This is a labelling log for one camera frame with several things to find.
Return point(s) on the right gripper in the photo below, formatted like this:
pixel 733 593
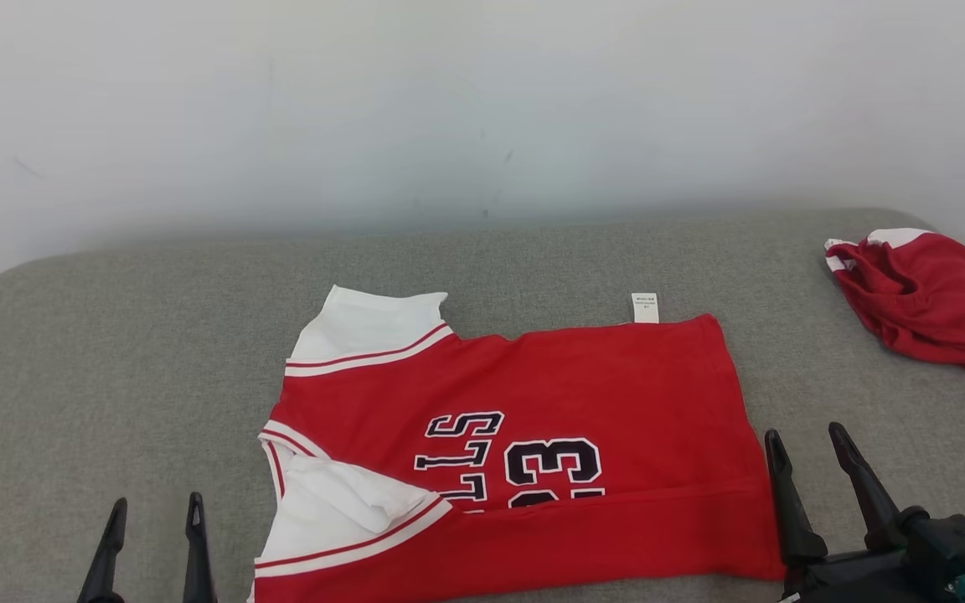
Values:
pixel 851 582

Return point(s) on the red shorts with white stripe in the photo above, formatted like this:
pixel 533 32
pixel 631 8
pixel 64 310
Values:
pixel 935 310

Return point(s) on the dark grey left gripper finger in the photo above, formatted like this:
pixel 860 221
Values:
pixel 104 569
pixel 198 569

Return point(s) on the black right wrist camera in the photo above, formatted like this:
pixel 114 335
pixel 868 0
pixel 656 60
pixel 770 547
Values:
pixel 952 544

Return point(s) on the red jersey with white sleeves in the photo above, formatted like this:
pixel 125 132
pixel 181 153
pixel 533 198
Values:
pixel 575 385

